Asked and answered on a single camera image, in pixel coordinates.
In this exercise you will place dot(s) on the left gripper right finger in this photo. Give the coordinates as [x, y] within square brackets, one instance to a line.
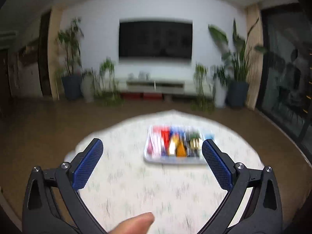
[232, 177]

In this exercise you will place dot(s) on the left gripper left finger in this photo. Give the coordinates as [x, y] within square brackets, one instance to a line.
[75, 177]

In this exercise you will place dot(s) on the large red snack bag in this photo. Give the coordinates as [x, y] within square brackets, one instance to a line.
[165, 135]

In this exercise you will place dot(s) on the pink snack packet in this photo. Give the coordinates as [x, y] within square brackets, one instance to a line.
[154, 142]

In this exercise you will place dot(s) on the blue white snack bag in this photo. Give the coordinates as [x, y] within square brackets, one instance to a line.
[209, 136]

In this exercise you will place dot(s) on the black snack bag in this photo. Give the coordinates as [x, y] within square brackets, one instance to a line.
[194, 142]

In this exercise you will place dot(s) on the person's left hand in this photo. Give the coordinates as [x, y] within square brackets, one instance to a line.
[136, 225]

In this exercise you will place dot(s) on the orange snack packet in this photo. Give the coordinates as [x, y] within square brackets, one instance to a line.
[180, 149]

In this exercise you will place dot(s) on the white plastic tray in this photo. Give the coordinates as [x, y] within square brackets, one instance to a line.
[172, 160]

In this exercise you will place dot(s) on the blue yellow chip bag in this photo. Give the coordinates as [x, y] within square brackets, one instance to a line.
[175, 134]

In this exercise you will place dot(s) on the trailing plant on console right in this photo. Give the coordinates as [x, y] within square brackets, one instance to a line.
[202, 102]

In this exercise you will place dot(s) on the trailing plant on console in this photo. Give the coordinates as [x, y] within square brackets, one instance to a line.
[105, 84]
[202, 102]

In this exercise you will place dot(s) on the tall plant dark pot left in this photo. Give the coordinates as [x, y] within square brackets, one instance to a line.
[69, 40]

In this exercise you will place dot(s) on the tall plant dark pot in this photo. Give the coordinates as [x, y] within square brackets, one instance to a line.
[236, 64]
[69, 40]

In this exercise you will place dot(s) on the trailing plant on console left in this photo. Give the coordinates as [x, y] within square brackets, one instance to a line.
[105, 84]

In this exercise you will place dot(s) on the plant in white pot left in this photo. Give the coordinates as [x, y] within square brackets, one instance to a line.
[87, 85]

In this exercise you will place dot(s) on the plant in white pot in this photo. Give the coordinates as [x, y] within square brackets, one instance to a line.
[220, 85]
[87, 85]

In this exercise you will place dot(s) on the plant in white pot right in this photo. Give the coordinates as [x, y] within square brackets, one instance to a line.
[220, 85]

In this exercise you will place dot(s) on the white tv console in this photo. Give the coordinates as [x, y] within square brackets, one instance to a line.
[157, 86]

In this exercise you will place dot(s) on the tall plant dark pot right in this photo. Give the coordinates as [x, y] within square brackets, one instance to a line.
[236, 64]

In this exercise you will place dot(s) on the glass sliding door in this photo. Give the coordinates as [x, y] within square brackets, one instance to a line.
[285, 88]

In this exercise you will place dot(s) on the beige curtain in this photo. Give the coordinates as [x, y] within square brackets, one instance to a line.
[253, 13]

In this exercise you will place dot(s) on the white cabinet left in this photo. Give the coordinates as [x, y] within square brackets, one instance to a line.
[24, 72]

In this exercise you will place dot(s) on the wall mounted black television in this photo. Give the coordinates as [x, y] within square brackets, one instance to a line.
[155, 39]

